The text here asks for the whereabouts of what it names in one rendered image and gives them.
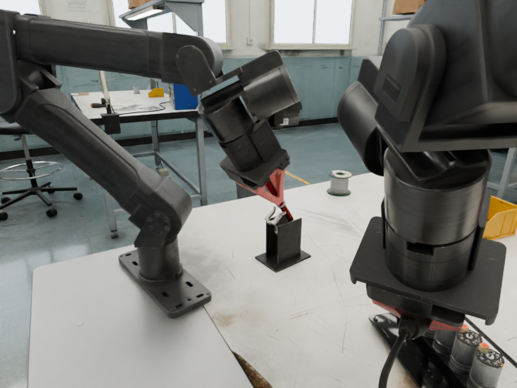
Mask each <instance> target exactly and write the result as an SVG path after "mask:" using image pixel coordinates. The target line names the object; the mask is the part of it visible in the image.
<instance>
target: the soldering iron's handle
mask: <svg viewBox="0 0 517 388"><path fill-rule="evenodd" d="M430 322H431V319H430V318H428V317H425V316H421V315H419V314H416V313H412V312H409V311H405V312H404V313H403V314H402V315H401V316H400V320H399V335H400V334H401V333H402V331H406V332H407V333H408V335H407V337H406V338H405V340H413V339H415V338H417V337H420V336H422V335H423V334H425V332H426V331H427V329H428V328H429V326H430Z"/></svg>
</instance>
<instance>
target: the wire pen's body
mask: <svg viewBox="0 0 517 388"><path fill-rule="evenodd" d="M265 186H266V187H267V189H268V191H269V192H270V193H271V194H272V195H273V196H275V197H276V196H277V190H276V187H275V185H274V183H273V182H272V180H271V179H270V180H269V181H268V182H267V183H266V184H265ZM277 207H278V208H280V209H281V211H282V212H284V211H285V212H286V214H285V217H286V219H287V220H288V221H289V222H291V221H292V220H293V219H294V218H293V216H292V214H291V213H290V212H289V210H288V208H287V206H286V205H285V200H283V201H282V202H281V203H280V205H278V206H277Z"/></svg>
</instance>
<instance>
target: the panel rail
mask: <svg viewBox="0 0 517 388"><path fill-rule="evenodd" d="M465 321H466V322H467V323H468V324H469V325H470V326H471V327H472V328H473V329H475V330H476V331H477V332H478V333H479V335H480V336H482V337H483V338H484V339H485V340H487V341H488V342H489V343H490V344H491V345H492V346H493V347H494V348H495V349H496V350H498V351H499V352H500V355H501V356H504V357H505V358H506V359H507V360H508V361H509V362H510V363H511V364H512V365H513V366H514V367H515V368H516V369H517V362H516V361H514V359H513V358H511V357H510V356H509V355H508V354H507V353H506V352H505V351H504V350H503V349H501V348H500V347H499V346H498V345H497V344H496V343H495V342H494V341H492V340H491V339H490V338H489V337H488V336H487V335H486V334H485V333H483V332H482V331H481V330H480V329H479V328H478V327H477V326H476V325H475V324H474V323H473V322H472V321H471V320H470V319H469V318H468V317H465Z"/></svg>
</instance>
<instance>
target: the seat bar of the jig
mask: <svg viewBox="0 0 517 388"><path fill-rule="evenodd" d="M416 339H417V340H418V341H419V342H420V343H421V344H422V345H423V346H424V348H425V349H426V350H427V351H428V353H429V354H430V355H431V356H432V358H433V359H434V360H435V361H436V362H437V364H439V365H440V367H441V368H442V369H443V370H444V372H445V373H446V374H447V375H448V376H449V378H450V379H451V380H452V382H453V383H454V384H455V385H456V386H457V387H458V388H468V386H467V382H468V378H469V376H463V375H460V374H458V373H456V372H455V371H453V370H452V369H451V368H450V366H449V359H450V356H444V355H442V354H440V353H438V352H437V351H435V349H434V348H433V346H432V344H433V340H434V339H432V338H428V337H426V336H423V335H422V336H420V337H417V338H416Z"/></svg>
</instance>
